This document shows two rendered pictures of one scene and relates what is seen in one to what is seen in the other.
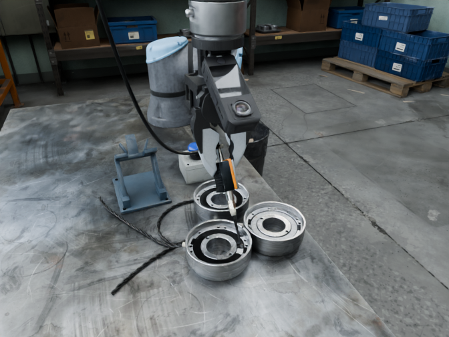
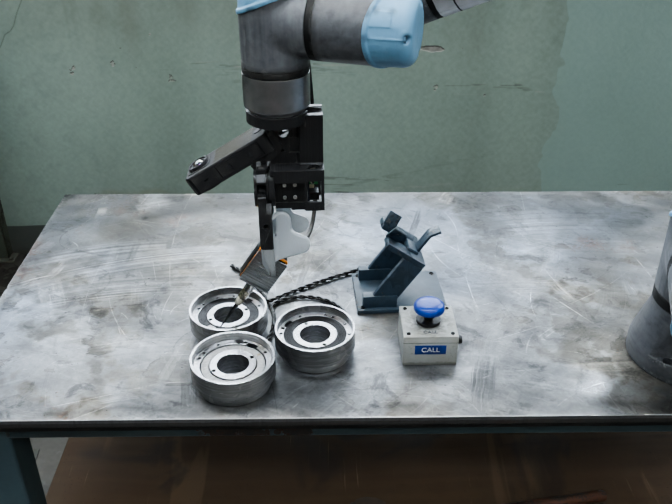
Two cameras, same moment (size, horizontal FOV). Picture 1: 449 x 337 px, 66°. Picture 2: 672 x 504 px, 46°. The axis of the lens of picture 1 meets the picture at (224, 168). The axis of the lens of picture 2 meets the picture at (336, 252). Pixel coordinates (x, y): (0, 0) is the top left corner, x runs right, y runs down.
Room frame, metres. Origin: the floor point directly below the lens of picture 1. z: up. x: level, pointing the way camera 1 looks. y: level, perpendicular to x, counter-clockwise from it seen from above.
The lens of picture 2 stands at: (0.83, -0.77, 1.45)
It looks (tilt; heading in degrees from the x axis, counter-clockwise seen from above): 31 degrees down; 109
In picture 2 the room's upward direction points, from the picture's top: straight up
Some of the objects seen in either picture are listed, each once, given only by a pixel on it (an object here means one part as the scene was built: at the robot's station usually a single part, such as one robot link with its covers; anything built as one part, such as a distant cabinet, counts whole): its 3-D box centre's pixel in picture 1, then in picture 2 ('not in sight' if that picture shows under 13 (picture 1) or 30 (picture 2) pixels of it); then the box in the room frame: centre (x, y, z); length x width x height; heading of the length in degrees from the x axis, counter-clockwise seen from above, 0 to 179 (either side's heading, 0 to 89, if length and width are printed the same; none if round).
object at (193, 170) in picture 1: (197, 163); (431, 333); (0.68, 0.06, 0.82); 0.08 x 0.07 x 0.05; 20
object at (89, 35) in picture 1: (77, 25); not in sight; (3.80, 1.51, 0.64); 0.49 x 0.40 x 0.37; 115
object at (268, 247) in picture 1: (273, 228); (233, 369); (0.46, -0.08, 0.82); 0.10 x 0.10 x 0.04
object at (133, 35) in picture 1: (131, 29); not in sight; (4.01, 1.01, 0.56); 0.52 x 0.38 x 0.22; 107
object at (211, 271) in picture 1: (218, 249); (228, 319); (0.41, 0.01, 0.82); 0.10 x 0.10 x 0.04
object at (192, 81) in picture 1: (216, 77); (285, 157); (0.50, 0.01, 1.07); 0.09 x 0.08 x 0.12; 23
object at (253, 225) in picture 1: (273, 229); (233, 369); (0.46, -0.08, 0.82); 0.08 x 0.08 x 0.02
